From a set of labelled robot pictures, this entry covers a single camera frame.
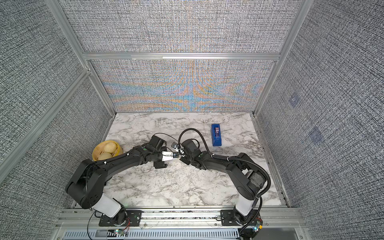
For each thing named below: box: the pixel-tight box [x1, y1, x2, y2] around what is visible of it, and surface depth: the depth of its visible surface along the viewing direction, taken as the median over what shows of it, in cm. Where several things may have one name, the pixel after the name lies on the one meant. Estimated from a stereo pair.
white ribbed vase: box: [161, 151, 178, 162], surface depth 80 cm
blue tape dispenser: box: [211, 123, 222, 147], surface depth 102 cm
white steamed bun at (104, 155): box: [98, 152, 113, 161], surface depth 94 cm
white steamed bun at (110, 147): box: [103, 142, 118, 153], surface depth 96 cm
